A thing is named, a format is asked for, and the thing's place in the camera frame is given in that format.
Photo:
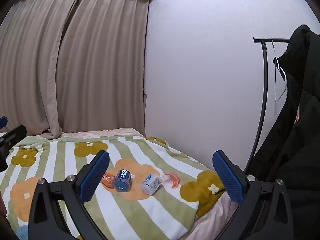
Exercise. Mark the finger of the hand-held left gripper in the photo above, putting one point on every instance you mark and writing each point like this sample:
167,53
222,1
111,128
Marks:
3,123
13,135

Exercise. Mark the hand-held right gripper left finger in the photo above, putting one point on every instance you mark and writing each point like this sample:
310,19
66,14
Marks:
95,177

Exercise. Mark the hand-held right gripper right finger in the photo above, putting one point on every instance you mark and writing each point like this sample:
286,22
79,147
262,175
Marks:
228,180

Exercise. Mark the pink transparent cup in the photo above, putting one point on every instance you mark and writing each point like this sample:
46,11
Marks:
172,180

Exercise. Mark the orange plastic bottle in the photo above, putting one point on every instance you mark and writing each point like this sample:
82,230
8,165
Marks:
108,180

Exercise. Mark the blue plastic bottle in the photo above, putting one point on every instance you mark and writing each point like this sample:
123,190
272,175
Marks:
123,181

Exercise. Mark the pink bed sheet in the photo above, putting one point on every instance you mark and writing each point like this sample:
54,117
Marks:
215,220

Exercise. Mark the white plastic bottle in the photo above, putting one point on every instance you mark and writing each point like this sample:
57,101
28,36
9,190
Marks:
151,183

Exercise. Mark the beige curtain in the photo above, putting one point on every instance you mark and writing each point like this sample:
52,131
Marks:
32,67
105,67

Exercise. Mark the striped floral blanket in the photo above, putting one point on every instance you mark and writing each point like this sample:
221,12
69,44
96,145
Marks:
155,212

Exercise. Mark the black jacket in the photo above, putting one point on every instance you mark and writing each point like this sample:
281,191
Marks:
297,142

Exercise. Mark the black clothes rack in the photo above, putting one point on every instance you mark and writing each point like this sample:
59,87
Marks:
264,92

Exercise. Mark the white clothes hanger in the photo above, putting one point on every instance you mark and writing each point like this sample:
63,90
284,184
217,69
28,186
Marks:
282,71

